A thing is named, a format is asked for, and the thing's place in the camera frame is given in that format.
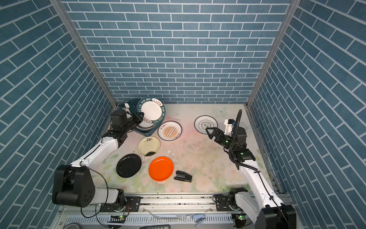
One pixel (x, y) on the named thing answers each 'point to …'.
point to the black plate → (128, 165)
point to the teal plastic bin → (148, 132)
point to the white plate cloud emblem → (203, 122)
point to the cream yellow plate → (147, 144)
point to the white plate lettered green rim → (153, 109)
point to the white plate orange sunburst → (169, 130)
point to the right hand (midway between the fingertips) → (209, 130)
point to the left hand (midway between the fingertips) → (145, 112)
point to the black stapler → (183, 176)
